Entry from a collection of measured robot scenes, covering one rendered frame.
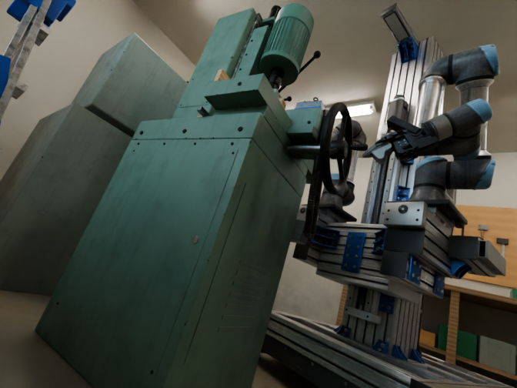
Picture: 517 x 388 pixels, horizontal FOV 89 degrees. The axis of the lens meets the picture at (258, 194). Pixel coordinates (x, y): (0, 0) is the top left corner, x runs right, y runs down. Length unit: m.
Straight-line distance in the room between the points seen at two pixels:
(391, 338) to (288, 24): 1.39
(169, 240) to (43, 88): 2.51
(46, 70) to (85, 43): 0.47
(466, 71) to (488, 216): 2.97
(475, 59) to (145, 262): 1.32
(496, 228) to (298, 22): 3.39
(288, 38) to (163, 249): 0.96
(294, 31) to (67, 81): 2.36
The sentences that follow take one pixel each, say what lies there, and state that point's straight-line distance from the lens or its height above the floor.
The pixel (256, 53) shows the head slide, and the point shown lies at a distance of 1.30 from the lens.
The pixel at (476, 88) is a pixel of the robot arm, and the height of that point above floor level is 1.24.
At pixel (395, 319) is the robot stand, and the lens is 1.39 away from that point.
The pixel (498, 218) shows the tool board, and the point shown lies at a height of 1.81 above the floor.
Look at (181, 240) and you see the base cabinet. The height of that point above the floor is 0.39.
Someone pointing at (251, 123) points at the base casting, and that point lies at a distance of 0.79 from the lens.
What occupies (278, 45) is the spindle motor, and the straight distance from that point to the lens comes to 1.25.
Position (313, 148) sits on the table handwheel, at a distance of 0.91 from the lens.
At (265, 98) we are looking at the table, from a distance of 0.83.
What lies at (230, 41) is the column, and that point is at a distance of 1.41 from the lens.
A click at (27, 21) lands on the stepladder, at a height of 0.95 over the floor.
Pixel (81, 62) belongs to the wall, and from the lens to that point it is 3.28.
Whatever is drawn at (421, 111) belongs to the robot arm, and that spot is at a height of 1.11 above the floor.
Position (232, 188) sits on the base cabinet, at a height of 0.55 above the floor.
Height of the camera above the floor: 0.36
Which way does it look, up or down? 17 degrees up
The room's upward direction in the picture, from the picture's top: 18 degrees clockwise
